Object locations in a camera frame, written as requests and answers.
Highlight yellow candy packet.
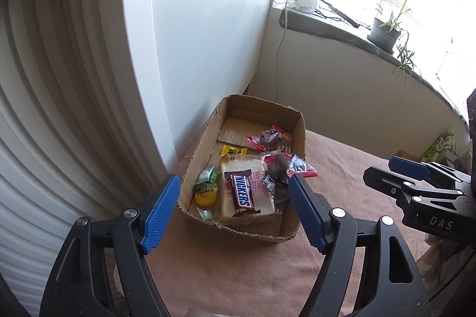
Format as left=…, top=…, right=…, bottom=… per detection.
left=220, top=145, right=249, bottom=157

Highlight cardboard box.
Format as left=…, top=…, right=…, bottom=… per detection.
left=178, top=94, right=306, bottom=244

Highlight red clear date packet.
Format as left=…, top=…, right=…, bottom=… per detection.
left=245, top=128, right=294, bottom=152
left=262, top=151, right=319, bottom=191

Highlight white power strip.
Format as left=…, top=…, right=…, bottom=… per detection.
left=290, top=0, right=320, bottom=13

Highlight small tan box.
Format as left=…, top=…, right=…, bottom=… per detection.
left=394, top=150, right=422, bottom=162

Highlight small dark green candy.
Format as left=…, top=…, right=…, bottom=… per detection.
left=196, top=166, right=222, bottom=185

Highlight black cable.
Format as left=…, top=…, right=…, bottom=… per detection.
left=312, top=6, right=345, bottom=22

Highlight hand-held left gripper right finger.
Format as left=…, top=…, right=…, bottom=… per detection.
left=288, top=174, right=432, bottom=317

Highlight packed bread slice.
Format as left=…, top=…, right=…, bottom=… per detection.
left=219, top=159, right=276, bottom=223

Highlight yellow jelly cup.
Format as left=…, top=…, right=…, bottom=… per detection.
left=194, top=181, right=220, bottom=209

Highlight black candy packet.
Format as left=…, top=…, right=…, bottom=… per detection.
left=261, top=174, right=278, bottom=196

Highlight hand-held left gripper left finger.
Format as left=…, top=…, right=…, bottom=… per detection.
left=39, top=174, right=181, bottom=317

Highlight green paper bag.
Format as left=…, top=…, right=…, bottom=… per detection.
left=420, top=129, right=456, bottom=163

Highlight white wardrobe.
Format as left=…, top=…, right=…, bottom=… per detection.
left=97, top=0, right=278, bottom=172

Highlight brown chocolate bar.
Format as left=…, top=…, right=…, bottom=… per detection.
left=224, top=171, right=261, bottom=218

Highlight black ring lamp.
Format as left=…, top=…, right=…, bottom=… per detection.
left=303, top=0, right=361, bottom=29

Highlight white ribbed panel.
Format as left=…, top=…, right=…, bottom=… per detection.
left=0, top=0, right=187, bottom=317

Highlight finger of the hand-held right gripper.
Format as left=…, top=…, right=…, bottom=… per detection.
left=389, top=156, right=465, bottom=184
left=363, top=166, right=464, bottom=208

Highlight grey stone windowsill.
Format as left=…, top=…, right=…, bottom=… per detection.
left=279, top=6, right=469, bottom=124

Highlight potted spider plant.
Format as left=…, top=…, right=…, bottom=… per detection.
left=366, top=0, right=422, bottom=83

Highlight grey hanging cable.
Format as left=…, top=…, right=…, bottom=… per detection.
left=274, top=4, right=291, bottom=100

